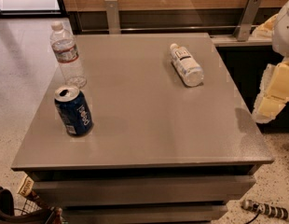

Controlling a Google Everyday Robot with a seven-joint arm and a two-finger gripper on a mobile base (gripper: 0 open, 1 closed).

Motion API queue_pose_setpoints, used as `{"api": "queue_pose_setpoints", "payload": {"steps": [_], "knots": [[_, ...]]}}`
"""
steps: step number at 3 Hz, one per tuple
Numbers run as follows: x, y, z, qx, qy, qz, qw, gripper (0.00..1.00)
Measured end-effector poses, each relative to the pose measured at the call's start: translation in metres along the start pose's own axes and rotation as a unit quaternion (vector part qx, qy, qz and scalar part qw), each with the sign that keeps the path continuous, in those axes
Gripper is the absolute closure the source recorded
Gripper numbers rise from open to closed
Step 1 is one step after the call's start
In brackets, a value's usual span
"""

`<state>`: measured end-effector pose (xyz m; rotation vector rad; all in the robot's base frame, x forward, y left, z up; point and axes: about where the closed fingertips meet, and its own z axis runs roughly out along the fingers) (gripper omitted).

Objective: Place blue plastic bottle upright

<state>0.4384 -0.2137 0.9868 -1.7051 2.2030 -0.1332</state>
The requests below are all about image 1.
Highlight clear bottle with red label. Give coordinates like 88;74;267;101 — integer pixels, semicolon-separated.
49;21;87;88

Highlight blue Pepsi soda can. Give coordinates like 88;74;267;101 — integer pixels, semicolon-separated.
54;85;93;136

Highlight wire basket with black bag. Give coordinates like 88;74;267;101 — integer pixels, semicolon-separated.
0;187;62;224

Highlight metal wall bracket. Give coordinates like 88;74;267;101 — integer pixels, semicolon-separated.
104;0;121;35
233;0;262;42

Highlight right metal wall bracket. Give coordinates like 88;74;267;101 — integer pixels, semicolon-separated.
233;0;262;42

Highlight grey drawer cabinet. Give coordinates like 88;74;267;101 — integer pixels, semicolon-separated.
12;34;273;224

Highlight left metal wall bracket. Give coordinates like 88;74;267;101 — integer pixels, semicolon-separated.
104;0;121;35

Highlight small cream paper packet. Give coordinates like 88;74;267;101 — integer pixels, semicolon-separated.
17;175;34;197

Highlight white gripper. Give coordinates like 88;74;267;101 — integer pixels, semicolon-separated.
252;0;289;124

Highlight clear bottle with blue label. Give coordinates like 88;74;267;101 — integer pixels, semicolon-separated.
170;43;204;87

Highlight black and white striped handle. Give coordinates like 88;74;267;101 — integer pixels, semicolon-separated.
241;200;289;220

